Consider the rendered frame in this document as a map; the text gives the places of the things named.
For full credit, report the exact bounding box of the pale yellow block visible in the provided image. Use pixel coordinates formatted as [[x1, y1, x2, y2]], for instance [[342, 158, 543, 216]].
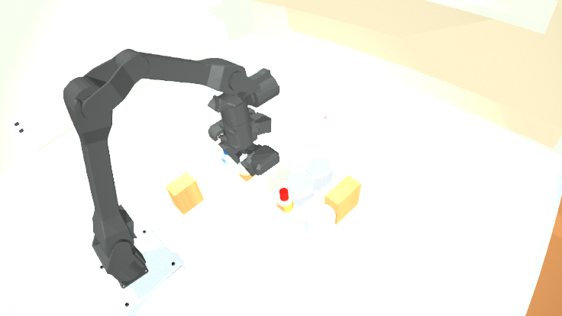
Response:
[[324, 176, 361, 224]]

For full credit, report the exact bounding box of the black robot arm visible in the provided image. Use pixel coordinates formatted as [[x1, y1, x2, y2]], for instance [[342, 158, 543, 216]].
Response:
[[63, 49, 280, 289]]

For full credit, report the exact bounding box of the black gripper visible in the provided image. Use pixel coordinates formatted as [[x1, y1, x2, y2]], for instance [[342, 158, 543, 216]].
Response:
[[208, 117, 279, 177]]

